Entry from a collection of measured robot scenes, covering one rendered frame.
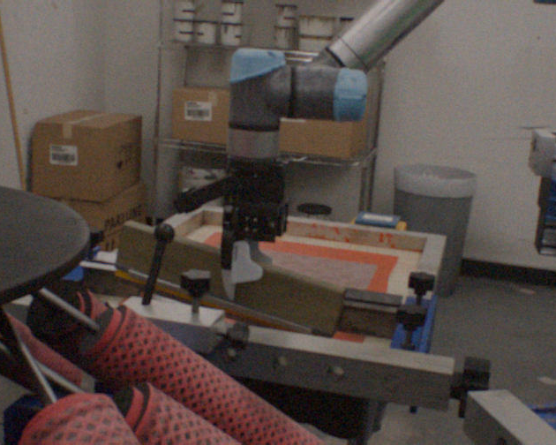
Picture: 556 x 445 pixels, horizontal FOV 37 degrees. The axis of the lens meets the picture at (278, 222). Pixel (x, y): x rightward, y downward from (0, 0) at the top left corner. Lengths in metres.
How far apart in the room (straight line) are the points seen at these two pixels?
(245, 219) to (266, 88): 0.19
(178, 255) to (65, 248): 0.82
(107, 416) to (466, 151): 4.58
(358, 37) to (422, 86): 3.60
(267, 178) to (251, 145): 0.06
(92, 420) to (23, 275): 0.08
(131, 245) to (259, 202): 0.22
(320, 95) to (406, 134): 3.77
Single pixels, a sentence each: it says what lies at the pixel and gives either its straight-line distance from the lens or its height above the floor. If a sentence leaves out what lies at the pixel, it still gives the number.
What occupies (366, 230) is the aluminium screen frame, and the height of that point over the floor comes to 0.99.
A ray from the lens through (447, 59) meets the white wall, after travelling 4.88.
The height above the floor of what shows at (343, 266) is 0.95.
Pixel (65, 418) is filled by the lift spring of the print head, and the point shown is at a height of 1.25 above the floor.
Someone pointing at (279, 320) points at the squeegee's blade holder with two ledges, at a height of 1.00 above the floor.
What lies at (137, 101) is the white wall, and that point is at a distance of 5.34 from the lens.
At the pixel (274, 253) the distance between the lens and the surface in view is 1.72.
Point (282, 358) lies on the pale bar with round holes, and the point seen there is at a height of 1.01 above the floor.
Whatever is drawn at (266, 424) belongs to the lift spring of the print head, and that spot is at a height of 1.15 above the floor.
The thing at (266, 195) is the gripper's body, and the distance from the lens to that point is 1.20.
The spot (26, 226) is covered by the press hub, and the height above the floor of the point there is 1.31.
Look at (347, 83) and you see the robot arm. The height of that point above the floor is 1.35.
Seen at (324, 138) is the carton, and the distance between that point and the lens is 4.51.
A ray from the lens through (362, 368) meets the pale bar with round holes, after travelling 1.02.
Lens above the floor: 1.43
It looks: 14 degrees down
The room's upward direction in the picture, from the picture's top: 4 degrees clockwise
